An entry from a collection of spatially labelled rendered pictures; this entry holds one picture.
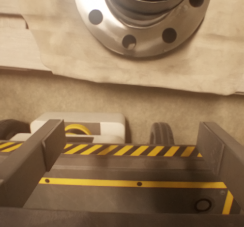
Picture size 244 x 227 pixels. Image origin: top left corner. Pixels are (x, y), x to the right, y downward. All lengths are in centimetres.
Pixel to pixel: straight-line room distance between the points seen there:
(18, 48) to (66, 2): 16
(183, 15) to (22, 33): 35
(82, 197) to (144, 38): 32
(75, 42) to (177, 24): 21
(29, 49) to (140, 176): 37
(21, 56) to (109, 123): 27
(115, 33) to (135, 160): 24
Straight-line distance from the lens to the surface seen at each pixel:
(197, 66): 43
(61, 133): 16
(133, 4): 23
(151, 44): 38
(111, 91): 59
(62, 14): 41
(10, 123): 63
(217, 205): 40
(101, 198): 36
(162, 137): 49
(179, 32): 39
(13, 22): 53
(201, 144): 17
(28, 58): 49
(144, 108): 60
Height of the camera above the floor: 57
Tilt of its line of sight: 72 degrees down
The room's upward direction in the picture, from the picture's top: 174 degrees counter-clockwise
